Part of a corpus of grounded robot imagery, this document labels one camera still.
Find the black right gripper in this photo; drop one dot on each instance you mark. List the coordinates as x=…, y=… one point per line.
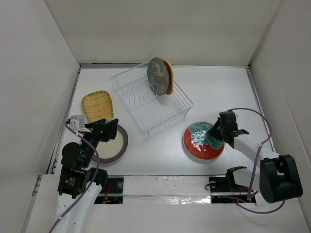
x=212, y=131

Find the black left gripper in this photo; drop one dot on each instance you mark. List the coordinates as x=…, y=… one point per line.
x=109, y=129

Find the red teal patterned plate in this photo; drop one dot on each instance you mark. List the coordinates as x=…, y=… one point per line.
x=199, y=144

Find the cream plate brown rim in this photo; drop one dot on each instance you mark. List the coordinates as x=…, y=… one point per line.
x=114, y=149

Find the yellow green woven plate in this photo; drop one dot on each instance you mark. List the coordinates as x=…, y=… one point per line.
x=97, y=105

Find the grey plate deer pattern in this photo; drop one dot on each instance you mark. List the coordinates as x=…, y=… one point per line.
x=157, y=76

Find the orange woven square plate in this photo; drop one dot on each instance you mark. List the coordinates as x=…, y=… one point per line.
x=170, y=72

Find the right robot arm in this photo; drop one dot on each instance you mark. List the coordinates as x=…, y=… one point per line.
x=273, y=175

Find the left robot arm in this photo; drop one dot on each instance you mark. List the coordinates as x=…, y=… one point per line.
x=80, y=185

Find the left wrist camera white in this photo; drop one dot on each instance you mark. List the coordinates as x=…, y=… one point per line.
x=77, y=122

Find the white wire dish rack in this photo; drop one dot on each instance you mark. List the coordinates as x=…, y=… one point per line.
x=151, y=112

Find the metal rail front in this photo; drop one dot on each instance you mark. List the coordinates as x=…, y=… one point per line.
x=167, y=190

